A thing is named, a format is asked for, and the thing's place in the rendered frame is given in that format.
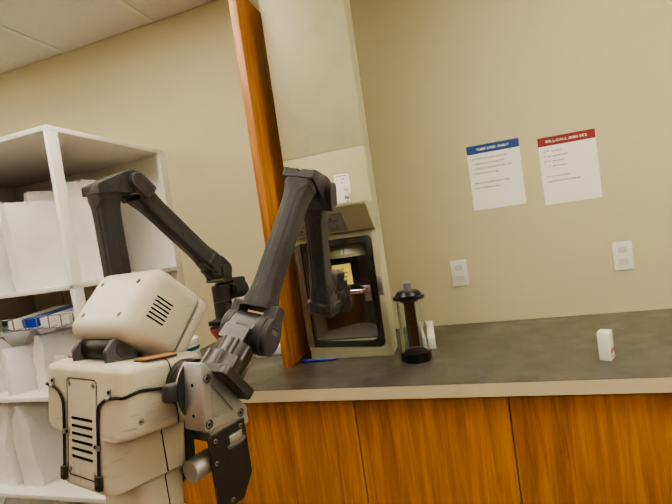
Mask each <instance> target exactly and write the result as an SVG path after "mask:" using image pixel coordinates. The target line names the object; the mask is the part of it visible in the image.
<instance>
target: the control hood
mask: <svg viewBox="0 0 672 504"><path fill-rule="evenodd" d="M337 213H341V215H342V218H343V220H344V223H345V225H346V227H347V230H344V231H337V232H330V233H328V235H329V234H336V233H343V232H350V231H357V230H363V229H370V228H375V221H374V214H373V207H372V201H371V200H366V199H362V200H356V201H350V202H344V203H338V204H337V206H336V208H335V210H334V211H327V215H331V214H337Z"/></svg>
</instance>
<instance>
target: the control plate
mask: <svg viewBox="0 0 672 504"><path fill-rule="evenodd" d="M329 218H331V219H332V220H329ZM327 224H328V233H330V232H337V231H344V230H347V227H346V225H345V223H344V220H343V218H342V215H341V213H337V214H331V215H327ZM336 225H338V227H336ZM330 226H332V228H330ZM300 231H303V233H301V232H299V235H298V237H303V236H306V231H305V224H304V220H303V223H302V226H301V229H300Z"/></svg>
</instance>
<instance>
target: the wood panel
mask: <svg viewBox="0 0 672 504"><path fill-rule="evenodd" d="M228 2H229V9H230V15H231V22H232V29H233V35H234V42H235V48H236V55H237V62H238V68H239V75H240V82H241V88H242V95H243V101H244V108H245V115H246V121H247V128H248V135H249V141H250V148H251V154H252V161H253V168H254V174H255V181H256V188H257V194H258V201H259V208H260V214H261V221H262V227H263V234H264V241H265V247H266V244H267V241H268V238H269V235H270V232H271V230H272V227H273V224H274V221H275V218H276V215H277V212H278V209H279V206H280V204H281V201H282V197H283V193H284V186H285V183H284V182H285V179H284V177H283V176H282V173H283V170H284V167H283V160H282V153H281V146H280V140H279V133H278V126H277V119H276V113H275V106H274V99H273V92H272V86H271V79H270V72H269V65H268V59H267V52H266V45H265V38H264V32H263V25H262V18H261V13H260V12H259V11H258V10H257V9H256V8H255V7H254V6H253V5H252V4H251V3H250V2H249V1H248V0H228ZM279 307H281V308H283V309H284V311H285V315H284V318H283V322H282V336H281V340H280V347H281V353H282V360H283V367H284V368H292V367H293V366H294V365H295V364H296V363H297V362H298V361H300V360H301V359H302V358H303V357H304V356H305V355H306V354H307V353H309V352H310V351H311V350H310V347H309V346H308V339H307V332H306V325H305V319H304V312H303V305H302V298H301V292H300V285H299V278H298V271H297V265H296V258H295V251H293V254H292V257H291V260H290V263H289V266H288V270H287V273H286V276H285V279H284V282H283V285H282V289H281V294H280V300H279Z"/></svg>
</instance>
